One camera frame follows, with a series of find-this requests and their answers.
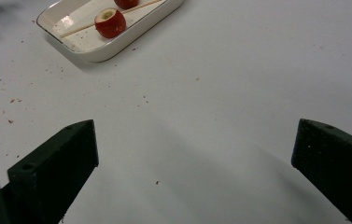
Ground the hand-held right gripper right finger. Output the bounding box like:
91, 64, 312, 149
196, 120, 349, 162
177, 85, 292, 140
290, 118, 352, 224

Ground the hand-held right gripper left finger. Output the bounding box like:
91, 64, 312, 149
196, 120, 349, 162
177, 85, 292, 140
7, 119, 100, 224

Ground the white rectangular tray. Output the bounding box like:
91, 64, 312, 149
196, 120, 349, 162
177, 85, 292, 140
35, 0, 185, 63

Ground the thin wooden skewer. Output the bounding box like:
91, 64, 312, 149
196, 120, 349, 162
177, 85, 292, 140
59, 0, 162, 39

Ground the red cored hawthorn fruit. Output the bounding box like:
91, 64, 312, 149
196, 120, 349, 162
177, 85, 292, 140
93, 7, 128, 39
113, 0, 140, 10

